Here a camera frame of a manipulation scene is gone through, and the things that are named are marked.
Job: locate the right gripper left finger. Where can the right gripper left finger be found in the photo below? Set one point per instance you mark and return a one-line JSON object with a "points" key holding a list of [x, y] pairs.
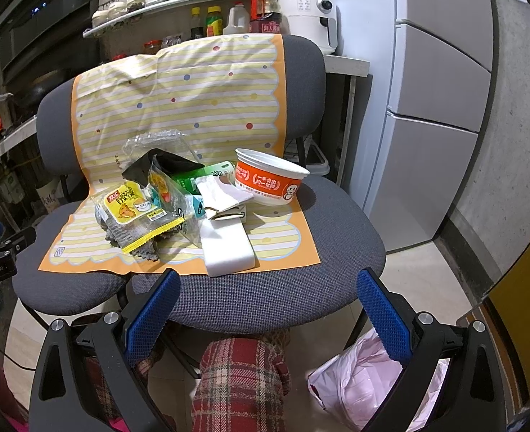
{"points": [[61, 397]]}

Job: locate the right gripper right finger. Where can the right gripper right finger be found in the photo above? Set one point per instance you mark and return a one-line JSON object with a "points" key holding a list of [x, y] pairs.
{"points": [[471, 397]]}

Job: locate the yellow snack wrapper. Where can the yellow snack wrapper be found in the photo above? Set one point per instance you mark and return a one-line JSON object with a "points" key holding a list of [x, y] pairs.
{"points": [[125, 201]]}

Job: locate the clear plastic snack bag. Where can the clear plastic snack bag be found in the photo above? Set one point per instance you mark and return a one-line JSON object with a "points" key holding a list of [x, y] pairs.
{"points": [[179, 202]]}

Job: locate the black plastic tray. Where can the black plastic tray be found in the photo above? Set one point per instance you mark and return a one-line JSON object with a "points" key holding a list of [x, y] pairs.
{"points": [[169, 163]]}

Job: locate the green tea bottle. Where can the green tea bottle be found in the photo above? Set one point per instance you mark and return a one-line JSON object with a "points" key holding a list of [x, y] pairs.
{"points": [[187, 180]]}

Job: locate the clear plastic clamshell container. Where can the clear plastic clamshell container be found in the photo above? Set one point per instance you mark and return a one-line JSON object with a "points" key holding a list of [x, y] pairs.
{"points": [[172, 141]]}

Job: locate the white foam block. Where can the white foam block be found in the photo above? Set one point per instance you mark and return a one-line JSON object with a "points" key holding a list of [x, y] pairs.
{"points": [[226, 247]]}

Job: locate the white paper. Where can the white paper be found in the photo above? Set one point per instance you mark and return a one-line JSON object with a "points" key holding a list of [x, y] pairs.
{"points": [[216, 182]]}

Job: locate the orange white paper bowl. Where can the orange white paper bowl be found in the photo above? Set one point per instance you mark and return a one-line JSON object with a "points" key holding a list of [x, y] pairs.
{"points": [[271, 180]]}

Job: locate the grey rag cloth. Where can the grey rag cloth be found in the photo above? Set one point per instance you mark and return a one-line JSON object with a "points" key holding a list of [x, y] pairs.
{"points": [[139, 236]]}

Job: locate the white blue milk carton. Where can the white blue milk carton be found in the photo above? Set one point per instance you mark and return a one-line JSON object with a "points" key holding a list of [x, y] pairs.
{"points": [[221, 204]]}

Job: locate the pink trash bag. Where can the pink trash bag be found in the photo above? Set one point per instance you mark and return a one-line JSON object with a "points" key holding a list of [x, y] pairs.
{"points": [[353, 384]]}

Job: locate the striped door mat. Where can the striped door mat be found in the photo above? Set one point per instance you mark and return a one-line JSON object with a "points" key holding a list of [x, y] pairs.
{"points": [[515, 387]]}

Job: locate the red plaid trouser leg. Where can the red plaid trouser leg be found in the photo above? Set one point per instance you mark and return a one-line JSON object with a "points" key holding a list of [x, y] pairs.
{"points": [[243, 384]]}

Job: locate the curved metal spice shelf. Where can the curved metal spice shelf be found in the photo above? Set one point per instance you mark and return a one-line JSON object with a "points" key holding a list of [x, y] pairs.
{"points": [[157, 6]]}

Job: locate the black range hood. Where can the black range hood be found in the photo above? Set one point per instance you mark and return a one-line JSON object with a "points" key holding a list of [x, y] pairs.
{"points": [[39, 36]]}

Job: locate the yellow striped orange-edged cloth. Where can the yellow striped orange-edged cloth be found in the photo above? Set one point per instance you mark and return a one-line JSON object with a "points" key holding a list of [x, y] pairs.
{"points": [[222, 93]]}

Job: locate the yellow cap sauce bottle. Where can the yellow cap sauce bottle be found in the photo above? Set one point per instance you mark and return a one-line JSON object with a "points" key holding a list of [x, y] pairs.
{"points": [[214, 21]]}

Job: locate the white vinegar jug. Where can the white vinegar jug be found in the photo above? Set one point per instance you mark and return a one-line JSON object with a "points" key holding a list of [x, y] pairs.
{"points": [[238, 21]]}

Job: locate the large oil bottle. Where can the large oil bottle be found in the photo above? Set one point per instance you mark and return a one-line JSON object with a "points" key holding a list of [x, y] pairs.
{"points": [[265, 16]]}

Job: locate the white refrigerator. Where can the white refrigerator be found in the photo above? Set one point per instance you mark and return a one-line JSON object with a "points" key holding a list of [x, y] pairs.
{"points": [[419, 112]]}

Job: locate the white air fryer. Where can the white air fryer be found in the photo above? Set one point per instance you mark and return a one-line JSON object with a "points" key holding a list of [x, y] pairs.
{"points": [[315, 20]]}

